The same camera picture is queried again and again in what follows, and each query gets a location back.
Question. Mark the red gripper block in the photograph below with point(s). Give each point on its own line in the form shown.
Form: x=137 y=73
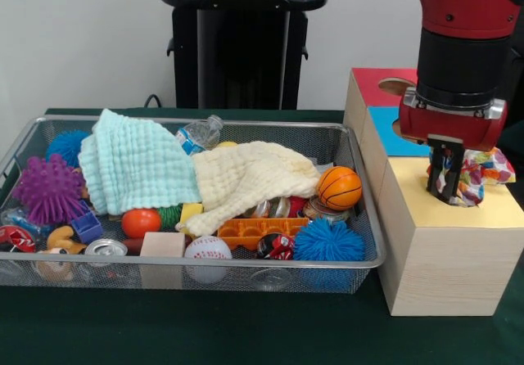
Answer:
x=450 y=127

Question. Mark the polka-dot paper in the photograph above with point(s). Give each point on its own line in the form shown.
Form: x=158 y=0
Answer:
x=479 y=172

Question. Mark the wooden three-hole sorting box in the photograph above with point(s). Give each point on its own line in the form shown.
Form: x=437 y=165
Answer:
x=442 y=267

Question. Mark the silver mesh bin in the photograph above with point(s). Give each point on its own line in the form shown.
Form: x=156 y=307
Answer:
x=102 y=281

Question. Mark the orange toy basketball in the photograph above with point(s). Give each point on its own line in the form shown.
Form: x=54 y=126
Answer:
x=340 y=187

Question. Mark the blue fuzzy ball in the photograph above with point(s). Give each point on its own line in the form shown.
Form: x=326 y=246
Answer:
x=65 y=146
x=329 y=240

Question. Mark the cream cloth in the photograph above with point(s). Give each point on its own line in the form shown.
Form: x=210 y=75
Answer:
x=245 y=177

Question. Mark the white toy baseball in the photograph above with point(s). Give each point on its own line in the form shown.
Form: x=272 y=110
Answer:
x=208 y=248

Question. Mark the dark green tablecloth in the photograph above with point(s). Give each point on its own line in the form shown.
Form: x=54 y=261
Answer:
x=245 y=332

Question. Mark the plain wooden block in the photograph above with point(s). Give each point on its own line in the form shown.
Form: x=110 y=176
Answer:
x=161 y=245

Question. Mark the orange-red ball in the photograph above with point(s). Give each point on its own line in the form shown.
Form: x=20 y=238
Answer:
x=141 y=222

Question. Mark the mint green cloth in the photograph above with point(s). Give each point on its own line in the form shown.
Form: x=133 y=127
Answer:
x=131 y=164

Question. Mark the purple spiky ball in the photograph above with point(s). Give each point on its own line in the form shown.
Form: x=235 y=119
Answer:
x=49 y=189

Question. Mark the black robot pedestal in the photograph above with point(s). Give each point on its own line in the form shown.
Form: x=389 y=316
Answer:
x=245 y=54

